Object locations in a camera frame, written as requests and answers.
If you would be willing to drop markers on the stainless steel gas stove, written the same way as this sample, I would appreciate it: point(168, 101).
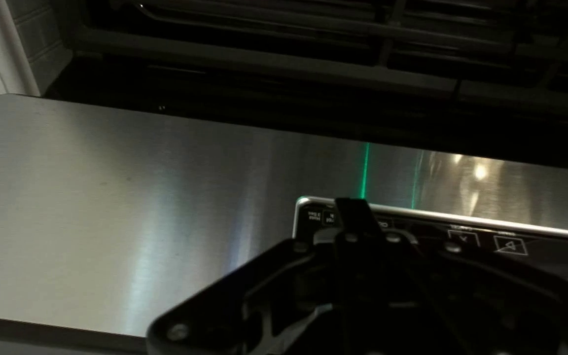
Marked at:
point(132, 210)

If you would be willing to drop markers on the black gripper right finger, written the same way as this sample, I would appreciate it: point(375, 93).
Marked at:
point(414, 308)

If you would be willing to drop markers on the white baseboard trim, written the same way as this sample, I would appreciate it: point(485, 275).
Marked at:
point(8, 46)

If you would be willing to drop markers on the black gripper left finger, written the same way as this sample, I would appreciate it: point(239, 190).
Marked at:
point(231, 308)

